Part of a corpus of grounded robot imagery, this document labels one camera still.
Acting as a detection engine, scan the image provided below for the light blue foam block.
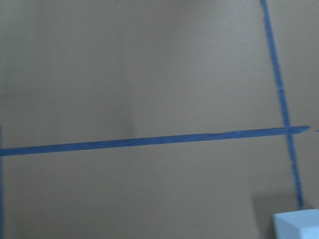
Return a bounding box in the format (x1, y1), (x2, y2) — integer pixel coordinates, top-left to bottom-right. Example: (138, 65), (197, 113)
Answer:
(272, 209), (319, 239)

